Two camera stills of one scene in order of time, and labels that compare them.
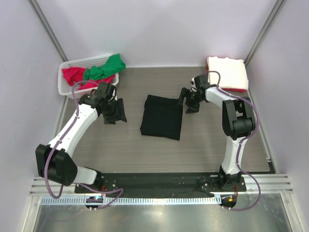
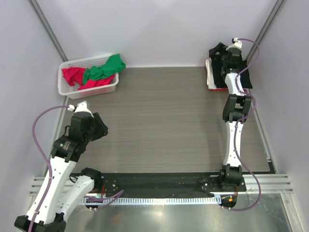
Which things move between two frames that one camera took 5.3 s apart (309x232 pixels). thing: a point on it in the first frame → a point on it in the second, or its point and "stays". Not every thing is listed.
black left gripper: x=119 y=115 → x=102 y=128
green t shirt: x=114 y=64 stays
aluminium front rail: x=269 y=183 stays
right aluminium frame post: x=271 y=18 stays
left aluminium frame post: x=35 y=7 stays
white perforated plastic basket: x=66 y=88 stays
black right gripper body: x=194 y=100 → x=223 y=61
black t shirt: x=161 y=118 → x=216 y=53
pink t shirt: x=74 y=76 stays
